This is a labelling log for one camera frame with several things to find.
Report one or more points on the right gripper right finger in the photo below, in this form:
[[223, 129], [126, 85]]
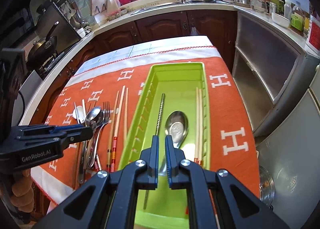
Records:
[[185, 174]]

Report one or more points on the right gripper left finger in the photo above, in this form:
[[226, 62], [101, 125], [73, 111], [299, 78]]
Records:
[[125, 185]]

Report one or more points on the bamboo chopstick red end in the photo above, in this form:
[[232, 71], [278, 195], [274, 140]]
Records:
[[116, 131], [126, 113], [109, 147]]

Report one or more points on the steel soup spoon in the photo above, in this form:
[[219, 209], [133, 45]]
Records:
[[177, 126]]

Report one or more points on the steel chopstick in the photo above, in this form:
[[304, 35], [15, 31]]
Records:
[[76, 113], [156, 134]]

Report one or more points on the white ceramic soup spoon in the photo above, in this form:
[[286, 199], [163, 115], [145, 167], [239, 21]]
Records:
[[80, 114]]

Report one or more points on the small steel spoon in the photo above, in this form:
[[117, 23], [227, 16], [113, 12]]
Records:
[[93, 119]]

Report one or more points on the large steel spoon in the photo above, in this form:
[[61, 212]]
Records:
[[83, 159]]

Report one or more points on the steel fork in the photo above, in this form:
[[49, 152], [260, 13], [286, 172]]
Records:
[[106, 118]]

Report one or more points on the person's left hand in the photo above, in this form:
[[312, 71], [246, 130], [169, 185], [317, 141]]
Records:
[[22, 193]]

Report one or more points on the green plastic utensil tray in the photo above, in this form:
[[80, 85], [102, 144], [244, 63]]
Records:
[[164, 207]]

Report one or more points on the orange H-pattern cloth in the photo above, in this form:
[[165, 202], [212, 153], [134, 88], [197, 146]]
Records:
[[228, 141]]

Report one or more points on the steel steamer pot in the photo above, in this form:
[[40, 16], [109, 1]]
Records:
[[266, 187]]

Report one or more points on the black frying pan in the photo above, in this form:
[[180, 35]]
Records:
[[43, 48]]

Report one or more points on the grey metal cabinet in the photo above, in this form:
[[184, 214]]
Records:
[[270, 74]]

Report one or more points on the white bowl on counter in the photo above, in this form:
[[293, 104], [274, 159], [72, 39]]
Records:
[[280, 20]]

